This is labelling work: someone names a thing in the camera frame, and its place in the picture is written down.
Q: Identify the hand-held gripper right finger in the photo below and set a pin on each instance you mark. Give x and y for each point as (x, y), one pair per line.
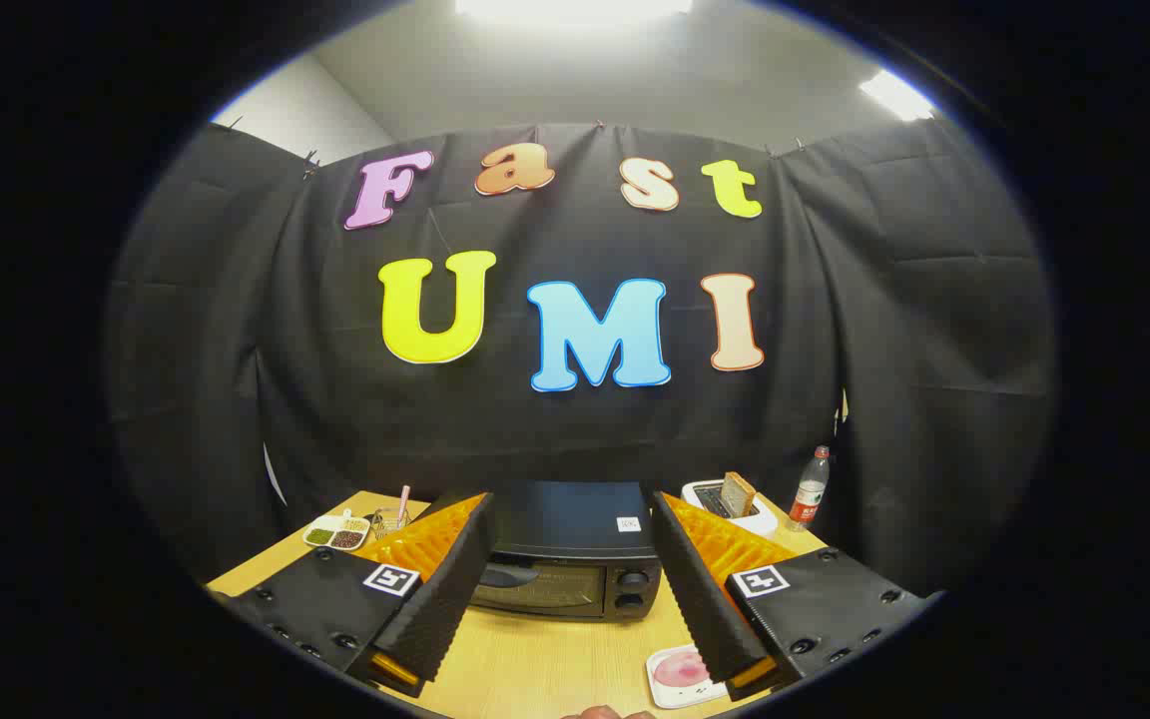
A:
(700, 599)

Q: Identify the brown bread slice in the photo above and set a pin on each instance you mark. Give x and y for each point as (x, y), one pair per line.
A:
(738, 494)

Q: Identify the pink stick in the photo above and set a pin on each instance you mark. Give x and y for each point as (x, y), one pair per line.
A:
(403, 499)

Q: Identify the pink ham slice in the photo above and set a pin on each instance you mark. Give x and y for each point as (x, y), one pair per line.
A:
(680, 669)

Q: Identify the black toaster oven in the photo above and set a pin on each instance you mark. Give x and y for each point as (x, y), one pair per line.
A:
(565, 519)

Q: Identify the ceiling light panel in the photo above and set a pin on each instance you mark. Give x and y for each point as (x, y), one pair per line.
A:
(896, 95)
(575, 8)

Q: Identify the white pop-up toaster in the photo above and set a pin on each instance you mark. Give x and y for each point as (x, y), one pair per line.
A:
(760, 521)

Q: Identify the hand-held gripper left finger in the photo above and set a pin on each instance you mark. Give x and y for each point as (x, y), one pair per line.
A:
(450, 599)

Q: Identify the white square plate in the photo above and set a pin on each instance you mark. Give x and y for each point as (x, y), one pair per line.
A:
(675, 696)

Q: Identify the clear water bottle red label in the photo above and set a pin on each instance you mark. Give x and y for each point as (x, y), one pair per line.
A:
(810, 494)

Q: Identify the white divided snack tray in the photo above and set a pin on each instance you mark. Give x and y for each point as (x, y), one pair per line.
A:
(335, 534)

